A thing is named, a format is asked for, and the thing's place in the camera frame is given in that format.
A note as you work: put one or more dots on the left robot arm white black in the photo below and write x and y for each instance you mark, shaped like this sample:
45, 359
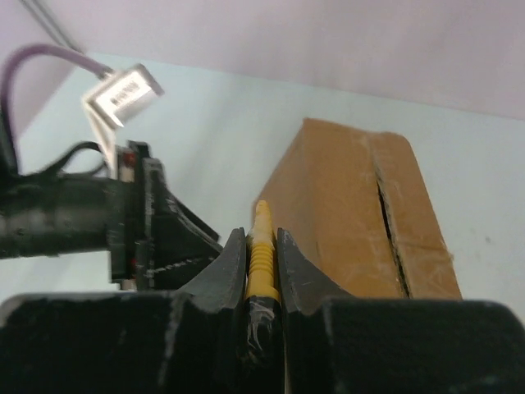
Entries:
52, 212

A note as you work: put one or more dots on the brown cardboard express box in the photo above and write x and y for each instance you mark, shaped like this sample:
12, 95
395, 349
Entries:
357, 206

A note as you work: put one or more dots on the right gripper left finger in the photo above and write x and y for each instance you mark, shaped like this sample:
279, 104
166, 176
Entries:
181, 341

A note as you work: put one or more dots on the yellow utility knife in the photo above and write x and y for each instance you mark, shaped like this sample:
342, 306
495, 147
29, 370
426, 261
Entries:
261, 349

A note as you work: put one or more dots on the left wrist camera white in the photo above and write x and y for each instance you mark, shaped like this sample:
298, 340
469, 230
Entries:
117, 98

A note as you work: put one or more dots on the left aluminium frame post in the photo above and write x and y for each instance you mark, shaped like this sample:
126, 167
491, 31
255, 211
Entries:
44, 16

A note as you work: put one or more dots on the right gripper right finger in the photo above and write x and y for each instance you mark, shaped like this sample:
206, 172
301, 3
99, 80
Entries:
339, 343

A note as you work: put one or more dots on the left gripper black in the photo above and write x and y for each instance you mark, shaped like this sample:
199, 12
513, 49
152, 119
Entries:
142, 211

